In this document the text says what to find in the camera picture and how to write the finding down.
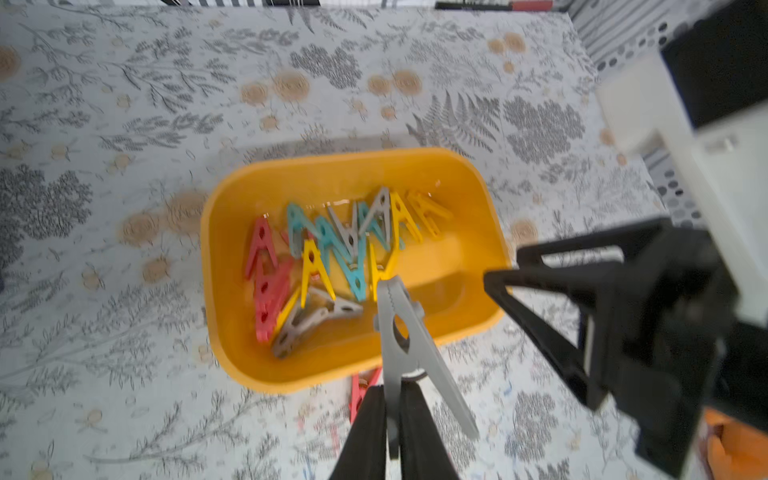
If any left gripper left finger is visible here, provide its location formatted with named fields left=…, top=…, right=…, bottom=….
left=329, top=386, right=387, bottom=480

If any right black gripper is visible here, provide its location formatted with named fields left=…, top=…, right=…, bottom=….
left=483, top=218, right=767, bottom=477

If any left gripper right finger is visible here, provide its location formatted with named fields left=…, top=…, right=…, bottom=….
left=399, top=382, right=460, bottom=480

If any yellow plastic storage box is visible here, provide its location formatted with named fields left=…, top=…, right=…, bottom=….
left=200, top=148, right=509, bottom=393

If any grey clothespin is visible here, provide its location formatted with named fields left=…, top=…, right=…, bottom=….
left=358, top=187, right=392, bottom=251
left=374, top=276, right=479, bottom=459
left=271, top=287, right=364, bottom=359
left=327, top=202, right=359, bottom=261

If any red clothespin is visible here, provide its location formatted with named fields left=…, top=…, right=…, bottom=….
left=253, top=257, right=294, bottom=343
left=244, top=216, right=278, bottom=279
left=349, top=366, right=382, bottom=424

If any grey clothespin in box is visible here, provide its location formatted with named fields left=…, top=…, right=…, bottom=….
left=271, top=287, right=364, bottom=359

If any red clothespin in pile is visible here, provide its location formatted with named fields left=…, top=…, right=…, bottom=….
left=349, top=366, right=382, bottom=424

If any yellow clothespin pile centre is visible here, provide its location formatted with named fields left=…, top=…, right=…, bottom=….
left=390, top=191, right=423, bottom=249

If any orange monster plush toy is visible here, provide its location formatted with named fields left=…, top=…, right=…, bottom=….
left=701, top=408, right=767, bottom=480

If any teal clothespin in pile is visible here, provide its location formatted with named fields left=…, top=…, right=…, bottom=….
left=286, top=203, right=322, bottom=259

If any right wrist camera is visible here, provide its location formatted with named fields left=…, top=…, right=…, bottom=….
left=597, top=1, right=767, bottom=326

